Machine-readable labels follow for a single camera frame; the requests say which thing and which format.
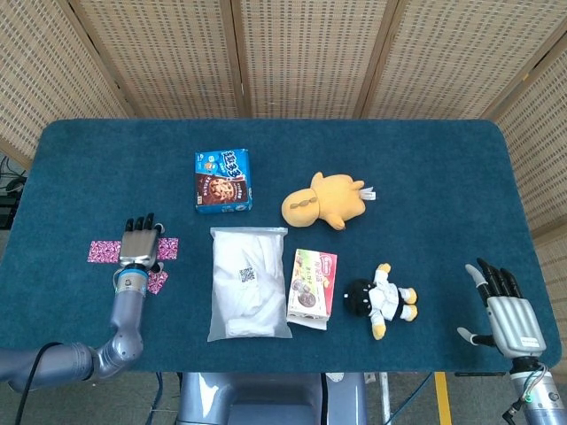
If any red white biscuit box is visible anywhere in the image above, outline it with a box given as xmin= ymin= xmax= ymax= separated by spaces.
xmin=285 ymin=248 xmax=338 ymax=332

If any blue chocolate cookie box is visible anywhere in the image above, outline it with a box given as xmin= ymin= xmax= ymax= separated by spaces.
xmin=193 ymin=148 xmax=254 ymax=216

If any black cable bundle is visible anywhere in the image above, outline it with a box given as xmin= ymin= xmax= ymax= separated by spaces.
xmin=0 ymin=154 xmax=27 ymax=196

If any yellow floor tape strip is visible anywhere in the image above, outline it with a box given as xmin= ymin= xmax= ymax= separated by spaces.
xmin=434 ymin=371 xmax=453 ymax=425

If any black equipment box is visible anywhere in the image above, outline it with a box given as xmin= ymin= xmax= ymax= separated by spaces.
xmin=0 ymin=194 xmax=19 ymax=229

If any white metal frame leg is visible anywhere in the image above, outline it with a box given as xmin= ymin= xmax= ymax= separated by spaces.
xmin=378 ymin=371 xmax=393 ymax=425

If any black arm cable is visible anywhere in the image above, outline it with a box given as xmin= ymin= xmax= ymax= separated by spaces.
xmin=14 ymin=342 xmax=63 ymax=425

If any yellow plush dinosaur toy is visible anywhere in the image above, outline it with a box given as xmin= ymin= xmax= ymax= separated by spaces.
xmin=281 ymin=172 xmax=378 ymax=231

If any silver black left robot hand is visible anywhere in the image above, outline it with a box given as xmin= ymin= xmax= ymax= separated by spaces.
xmin=118 ymin=212 xmax=167 ymax=273

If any grey blue robot torso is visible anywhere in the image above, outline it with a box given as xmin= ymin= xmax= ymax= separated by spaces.
xmin=176 ymin=371 xmax=369 ymax=425

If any blue floor cable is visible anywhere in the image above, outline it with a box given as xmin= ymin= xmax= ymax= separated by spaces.
xmin=389 ymin=371 xmax=434 ymax=421

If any frosted bag with white garment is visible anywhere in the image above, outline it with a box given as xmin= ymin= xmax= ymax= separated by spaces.
xmin=206 ymin=226 xmax=294 ymax=343

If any black penguin plush toy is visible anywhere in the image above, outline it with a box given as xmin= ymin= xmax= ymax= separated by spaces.
xmin=343 ymin=262 xmax=419 ymax=341

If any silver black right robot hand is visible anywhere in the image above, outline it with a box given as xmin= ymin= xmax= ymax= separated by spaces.
xmin=456 ymin=258 xmax=547 ymax=358

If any blue felt table cover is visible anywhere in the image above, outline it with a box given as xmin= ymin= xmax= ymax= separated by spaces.
xmin=0 ymin=118 xmax=560 ymax=374

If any woven rattan folding screen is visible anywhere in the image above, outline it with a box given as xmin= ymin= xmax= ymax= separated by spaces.
xmin=0 ymin=0 xmax=567 ymax=337

